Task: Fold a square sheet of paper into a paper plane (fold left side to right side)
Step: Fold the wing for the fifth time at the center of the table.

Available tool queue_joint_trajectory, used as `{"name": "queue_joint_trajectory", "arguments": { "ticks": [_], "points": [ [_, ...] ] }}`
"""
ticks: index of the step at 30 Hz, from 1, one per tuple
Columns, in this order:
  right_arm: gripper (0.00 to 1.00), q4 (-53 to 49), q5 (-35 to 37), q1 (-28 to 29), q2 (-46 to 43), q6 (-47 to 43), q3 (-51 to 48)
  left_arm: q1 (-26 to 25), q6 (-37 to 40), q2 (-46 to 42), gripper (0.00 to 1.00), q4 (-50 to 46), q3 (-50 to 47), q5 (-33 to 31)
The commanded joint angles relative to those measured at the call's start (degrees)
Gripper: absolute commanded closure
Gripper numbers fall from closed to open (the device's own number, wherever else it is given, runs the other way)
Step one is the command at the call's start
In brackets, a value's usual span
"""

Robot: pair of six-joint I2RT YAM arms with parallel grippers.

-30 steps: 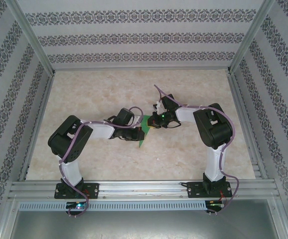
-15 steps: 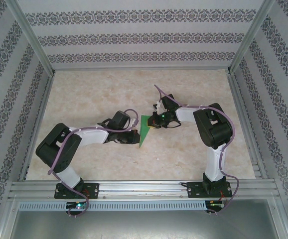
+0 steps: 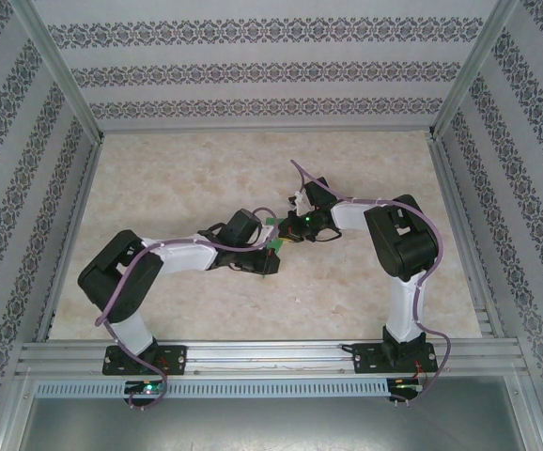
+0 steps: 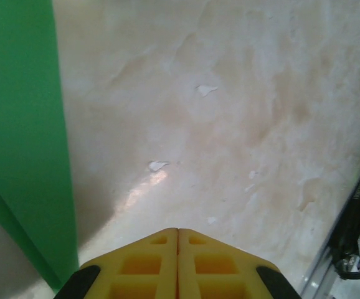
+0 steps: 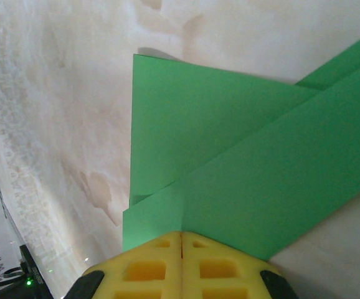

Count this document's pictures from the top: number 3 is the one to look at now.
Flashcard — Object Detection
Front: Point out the grey metal sheet tray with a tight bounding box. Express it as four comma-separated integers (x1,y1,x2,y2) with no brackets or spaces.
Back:
0,375,543,451

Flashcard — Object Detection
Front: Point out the aluminium frame side rail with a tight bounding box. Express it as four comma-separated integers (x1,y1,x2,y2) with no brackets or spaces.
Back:
426,133,507,339
34,135,108,343

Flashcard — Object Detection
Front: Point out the aluminium frame post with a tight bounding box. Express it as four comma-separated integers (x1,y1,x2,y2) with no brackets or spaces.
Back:
427,0,522,141
17,0,107,142

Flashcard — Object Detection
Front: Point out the green paper sheet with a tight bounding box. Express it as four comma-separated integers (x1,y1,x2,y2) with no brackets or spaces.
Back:
259,215,287,282

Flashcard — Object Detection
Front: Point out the slotted grey cable duct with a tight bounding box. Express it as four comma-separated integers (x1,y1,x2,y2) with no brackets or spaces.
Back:
34,378,391,399

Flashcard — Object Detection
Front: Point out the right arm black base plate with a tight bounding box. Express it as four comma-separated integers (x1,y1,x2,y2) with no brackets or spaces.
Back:
353,341,439,376

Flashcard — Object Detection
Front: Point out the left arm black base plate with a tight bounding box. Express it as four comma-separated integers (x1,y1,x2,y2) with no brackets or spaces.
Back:
101,344,189,377

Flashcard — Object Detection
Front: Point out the aluminium mounting rail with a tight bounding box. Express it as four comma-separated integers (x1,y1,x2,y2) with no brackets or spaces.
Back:
15,337,529,377

